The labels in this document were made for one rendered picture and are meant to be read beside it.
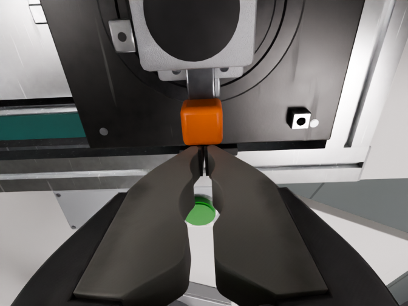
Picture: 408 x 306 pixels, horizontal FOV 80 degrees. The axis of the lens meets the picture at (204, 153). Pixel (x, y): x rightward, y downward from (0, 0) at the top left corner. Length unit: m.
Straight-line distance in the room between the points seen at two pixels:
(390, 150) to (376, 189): 1.41
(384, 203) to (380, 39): 1.76
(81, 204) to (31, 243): 0.31
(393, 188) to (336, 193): 0.34
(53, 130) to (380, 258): 0.63
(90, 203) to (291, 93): 0.26
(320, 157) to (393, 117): 0.17
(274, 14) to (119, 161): 0.20
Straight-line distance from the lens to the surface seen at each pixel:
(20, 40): 0.33
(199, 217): 0.30
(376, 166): 0.47
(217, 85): 0.19
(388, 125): 0.44
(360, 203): 1.90
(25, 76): 0.34
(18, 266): 0.72
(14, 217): 0.59
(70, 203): 0.35
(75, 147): 0.33
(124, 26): 0.18
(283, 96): 0.23
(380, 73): 0.27
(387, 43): 0.27
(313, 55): 0.23
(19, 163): 0.34
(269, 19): 0.20
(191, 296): 0.62
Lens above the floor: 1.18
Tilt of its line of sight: 58 degrees down
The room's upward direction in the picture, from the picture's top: 179 degrees counter-clockwise
